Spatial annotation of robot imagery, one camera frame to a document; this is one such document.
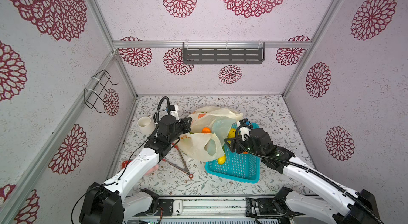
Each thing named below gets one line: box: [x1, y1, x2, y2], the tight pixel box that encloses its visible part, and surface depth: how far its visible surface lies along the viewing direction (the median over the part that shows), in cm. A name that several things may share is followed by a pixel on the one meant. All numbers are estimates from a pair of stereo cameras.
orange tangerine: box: [201, 126, 212, 134], surface depth 92 cm
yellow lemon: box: [217, 153, 226, 165], surface depth 87 cm
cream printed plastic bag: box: [175, 106, 244, 163], surface depth 78 cm
